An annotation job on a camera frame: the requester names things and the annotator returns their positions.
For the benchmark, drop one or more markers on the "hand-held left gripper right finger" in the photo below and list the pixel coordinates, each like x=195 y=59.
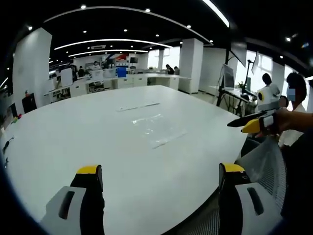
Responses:
x=247 y=205

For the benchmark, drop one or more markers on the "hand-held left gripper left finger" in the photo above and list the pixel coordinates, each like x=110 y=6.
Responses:
x=73 y=203

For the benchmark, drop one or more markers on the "clear plastic strip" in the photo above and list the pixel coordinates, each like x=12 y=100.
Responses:
x=137 y=106

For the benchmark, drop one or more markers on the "small colourful toys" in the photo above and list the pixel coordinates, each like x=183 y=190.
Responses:
x=17 y=119

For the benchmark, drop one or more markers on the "clear resealable plastic bag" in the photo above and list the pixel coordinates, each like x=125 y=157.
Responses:
x=159 y=129

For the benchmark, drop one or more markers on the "white office desk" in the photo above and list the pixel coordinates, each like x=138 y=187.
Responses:
x=161 y=80

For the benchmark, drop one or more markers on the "person's dark clothing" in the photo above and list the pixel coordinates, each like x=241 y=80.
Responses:
x=299 y=176

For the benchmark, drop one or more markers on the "grey mesh office chair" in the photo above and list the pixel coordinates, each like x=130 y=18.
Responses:
x=266 y=166

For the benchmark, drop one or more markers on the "black tripod stand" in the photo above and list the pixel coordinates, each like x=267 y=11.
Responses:
x=223 y=96

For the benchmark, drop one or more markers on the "person's right hand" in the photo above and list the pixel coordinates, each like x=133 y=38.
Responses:
x=282 y=121

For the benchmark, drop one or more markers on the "blue storage box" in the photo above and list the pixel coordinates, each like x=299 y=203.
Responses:
x=122 y=72

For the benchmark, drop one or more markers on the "computer monitor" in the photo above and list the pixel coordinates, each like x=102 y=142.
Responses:
x=228 y=77

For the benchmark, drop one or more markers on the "white board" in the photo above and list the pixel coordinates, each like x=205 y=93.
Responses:
x=66 y=77

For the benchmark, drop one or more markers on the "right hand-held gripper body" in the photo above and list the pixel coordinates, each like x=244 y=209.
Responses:
x=267 y=98

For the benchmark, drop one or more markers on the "black office chair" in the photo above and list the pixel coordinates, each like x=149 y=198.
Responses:
x=29 y=102

